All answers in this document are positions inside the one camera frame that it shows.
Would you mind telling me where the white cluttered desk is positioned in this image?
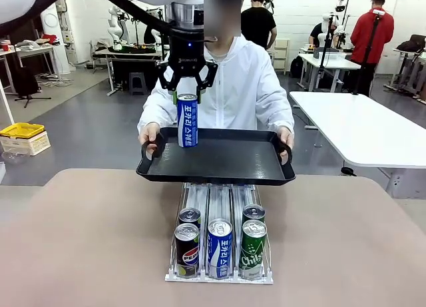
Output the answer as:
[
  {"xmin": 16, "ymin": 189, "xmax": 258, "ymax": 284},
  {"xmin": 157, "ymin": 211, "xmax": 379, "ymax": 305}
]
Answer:
[{"xmin": 0, "ymin": 39, "xmax": 63, "ymax": 88}]

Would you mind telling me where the person's right forearm white sleeve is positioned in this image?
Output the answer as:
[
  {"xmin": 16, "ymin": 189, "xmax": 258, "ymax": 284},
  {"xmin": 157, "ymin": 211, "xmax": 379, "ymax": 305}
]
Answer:
[{"xmin": 138, "ymin": 93, "xmax": 170, "ymax": 131}]

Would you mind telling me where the blue Pocari Sweat can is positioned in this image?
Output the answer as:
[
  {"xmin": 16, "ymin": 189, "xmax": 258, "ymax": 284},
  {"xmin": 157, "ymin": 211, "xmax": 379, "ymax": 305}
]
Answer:
[
  {"xmin": 176, "ymin": 93, "xmax": 200, "ymax": 149},
  {"xmin": 206, "ymin": 218, "xmax": 233, "ymax": 280}
]

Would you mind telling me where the person in dark shirt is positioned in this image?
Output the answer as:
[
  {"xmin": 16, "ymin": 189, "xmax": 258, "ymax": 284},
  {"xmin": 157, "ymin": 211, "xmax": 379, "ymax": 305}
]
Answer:
[{"xmin": 308, "ymin": 20, "xmax": 331, "ymax": 49}]

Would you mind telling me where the person's right hand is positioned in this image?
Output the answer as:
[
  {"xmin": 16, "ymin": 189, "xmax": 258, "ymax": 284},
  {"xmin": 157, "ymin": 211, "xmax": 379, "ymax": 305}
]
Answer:
[{"xmin": 138, "ymin": 122, "xmax": 162, "ymax": 155}]

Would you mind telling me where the man in black shirt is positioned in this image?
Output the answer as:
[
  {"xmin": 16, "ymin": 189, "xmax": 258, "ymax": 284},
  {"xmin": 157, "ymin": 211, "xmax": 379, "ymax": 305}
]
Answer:
[{"xmin": 240, "ymin": 0, "xmax": 278, "ymax": 51}]

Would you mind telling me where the green Chilsung cider can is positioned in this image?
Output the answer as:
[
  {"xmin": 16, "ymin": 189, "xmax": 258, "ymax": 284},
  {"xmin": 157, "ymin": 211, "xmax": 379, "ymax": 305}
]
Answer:
[
  {"xmin": 242, "ymin": 204, "xmax": 266, "ymax": 225},
  {"xmin": 239, "ymin": 219, "xmax": 268, "ymax": 280}
]

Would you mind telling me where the person in white coat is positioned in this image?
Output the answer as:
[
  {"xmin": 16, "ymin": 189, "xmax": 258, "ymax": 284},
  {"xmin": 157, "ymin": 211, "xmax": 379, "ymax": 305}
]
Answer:
[{"xmin": 138, "ymin": 0, "xmax": 296, "ymax": 145}]

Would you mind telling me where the black Pepsi can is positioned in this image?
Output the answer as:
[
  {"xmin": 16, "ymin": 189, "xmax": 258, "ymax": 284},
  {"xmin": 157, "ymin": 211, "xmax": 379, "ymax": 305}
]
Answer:
[
  {"xmin": 174, "ymin": 222, "xmax": 200, "ymax": 277},
  {"xmin": 178, "ymin": 206, "xmax": 202, "ymax": 230}
]

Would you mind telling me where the black plastic serving tray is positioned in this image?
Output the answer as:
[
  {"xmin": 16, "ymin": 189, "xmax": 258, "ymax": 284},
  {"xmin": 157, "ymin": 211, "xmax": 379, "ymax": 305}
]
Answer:
[{"xmin": 135, "ymin": 127, "xmax": 296, "ymax": 187}]

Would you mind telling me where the clear plastic bowl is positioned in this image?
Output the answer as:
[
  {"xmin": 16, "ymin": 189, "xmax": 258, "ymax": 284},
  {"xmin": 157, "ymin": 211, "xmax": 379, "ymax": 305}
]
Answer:
[{"xmin": 1, "ymin": 149, "xmax": 28, "ymax": 165}]

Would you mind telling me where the black backpack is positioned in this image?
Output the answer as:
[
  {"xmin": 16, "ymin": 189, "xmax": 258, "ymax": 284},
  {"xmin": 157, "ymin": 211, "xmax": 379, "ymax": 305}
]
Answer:
[{"xmin": 290, "ymin": 55, "xmax": 305, "ymax": 79}]

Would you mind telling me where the white standing air conditioner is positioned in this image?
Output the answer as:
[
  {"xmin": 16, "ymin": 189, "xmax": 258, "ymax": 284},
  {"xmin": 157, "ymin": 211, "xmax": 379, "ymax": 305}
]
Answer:
[{"xmin": 40, "ymin": 0, "xmax": 78, "ymax": 72}]

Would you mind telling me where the person's left forearm white sleeve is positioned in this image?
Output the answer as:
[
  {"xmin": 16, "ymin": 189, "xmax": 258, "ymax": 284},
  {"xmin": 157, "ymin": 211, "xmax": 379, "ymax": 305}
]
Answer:
[{"xmin": 264, "ymin": 93, "xmax": 296, "ymax": 135}]

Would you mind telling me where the white can dispenser rack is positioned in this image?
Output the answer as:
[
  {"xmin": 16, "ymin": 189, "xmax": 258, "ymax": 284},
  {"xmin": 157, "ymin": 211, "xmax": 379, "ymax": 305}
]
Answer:
[{"xmin": 164, "ymin": 182, "xmax": 274, "ymax": 284}]

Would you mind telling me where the person's left hand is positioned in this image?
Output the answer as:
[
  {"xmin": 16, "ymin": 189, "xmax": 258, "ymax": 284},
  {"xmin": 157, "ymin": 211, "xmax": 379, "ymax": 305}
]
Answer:
[{"xmin": 276, "ymin": 126, "xmax": 296, "ymax": 154}]

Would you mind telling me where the black robot cable sleeve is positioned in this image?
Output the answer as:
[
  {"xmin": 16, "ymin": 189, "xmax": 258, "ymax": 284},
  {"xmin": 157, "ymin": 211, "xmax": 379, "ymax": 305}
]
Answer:
[{"xmin": 0, "ymin": 0, "xmax": 174, "ymax": 35}]

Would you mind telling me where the black bag on stand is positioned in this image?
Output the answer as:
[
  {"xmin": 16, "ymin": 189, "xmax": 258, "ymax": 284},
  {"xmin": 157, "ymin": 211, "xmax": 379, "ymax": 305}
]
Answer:
[{"xmin": 9, "ymin": 66, "xmax": 53, "ymax": 109}]

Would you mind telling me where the yellow plastic basket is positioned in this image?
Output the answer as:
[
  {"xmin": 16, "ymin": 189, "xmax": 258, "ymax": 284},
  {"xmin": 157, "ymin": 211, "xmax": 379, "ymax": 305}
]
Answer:
[{"xmin": 0, "ymin": 122, "xmax": 46, "ymax": 139}]

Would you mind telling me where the black workbench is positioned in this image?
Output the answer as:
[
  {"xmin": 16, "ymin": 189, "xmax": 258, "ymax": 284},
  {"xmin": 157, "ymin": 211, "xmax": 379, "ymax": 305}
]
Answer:
[{"xmin": 92, "ymin": 46, "xmax": 168, "ymax": 97}]

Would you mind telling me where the grey plastic stool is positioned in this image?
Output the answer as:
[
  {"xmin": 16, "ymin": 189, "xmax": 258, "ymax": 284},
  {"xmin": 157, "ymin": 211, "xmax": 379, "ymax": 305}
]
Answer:
[{"xmin": 128, "ymin": 72, "xmax": 148, "ymax": 97}]

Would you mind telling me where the white long desk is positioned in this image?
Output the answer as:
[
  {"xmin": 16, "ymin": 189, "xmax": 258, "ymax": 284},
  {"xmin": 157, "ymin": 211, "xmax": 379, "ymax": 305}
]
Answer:
[{"xmin": 297, "ymin": 52, "xmax": 362, "ymax": 92}]

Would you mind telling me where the white plastic crate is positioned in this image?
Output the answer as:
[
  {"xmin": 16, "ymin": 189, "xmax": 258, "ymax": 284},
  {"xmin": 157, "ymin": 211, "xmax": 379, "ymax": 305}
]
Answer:
[{"xmin": 0, "ymin": 131, "xmax": 51, "ymax": 156}]

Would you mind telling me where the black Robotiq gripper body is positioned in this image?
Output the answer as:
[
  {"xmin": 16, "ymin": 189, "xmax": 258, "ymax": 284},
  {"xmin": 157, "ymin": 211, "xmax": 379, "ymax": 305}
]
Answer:
[{"xmin": 165, "ymin": 27, "xmax": 214, "ymax": 77}]

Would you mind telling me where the black camera tripod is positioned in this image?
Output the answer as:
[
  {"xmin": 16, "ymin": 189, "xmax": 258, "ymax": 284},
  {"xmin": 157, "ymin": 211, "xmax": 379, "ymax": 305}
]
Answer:
[{"xmin": 351, "ymin": 7, "xmax": 387, "ymax": 95}]

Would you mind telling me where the person in red jacket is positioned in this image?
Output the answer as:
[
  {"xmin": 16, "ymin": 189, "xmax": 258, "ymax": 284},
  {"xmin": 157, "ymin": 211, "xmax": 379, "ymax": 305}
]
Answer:
[{"xmin": 349, "ymin": 0, "xmax": 395, "ymax": 97}]

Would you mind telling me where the white rounded table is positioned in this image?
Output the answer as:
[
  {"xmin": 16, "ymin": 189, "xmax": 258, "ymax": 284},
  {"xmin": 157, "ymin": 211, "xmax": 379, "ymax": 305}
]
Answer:
[{"xmin": 288, "ymin": 91, "xmax": 426, "ymax": 200}]

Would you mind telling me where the black pole stand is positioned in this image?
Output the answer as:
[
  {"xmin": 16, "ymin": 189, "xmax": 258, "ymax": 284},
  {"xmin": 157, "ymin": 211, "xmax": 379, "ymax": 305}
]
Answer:
[{"xmin": 318, "ymin": 13, "xmax": 335, "ymax": 88}]

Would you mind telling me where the white drawer cabinet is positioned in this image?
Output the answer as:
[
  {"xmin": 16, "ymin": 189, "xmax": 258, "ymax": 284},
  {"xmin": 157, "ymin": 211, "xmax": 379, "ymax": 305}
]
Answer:
[{"xmin": 272, "ymin": 38, "xmax": 291, "ymax": 76}]

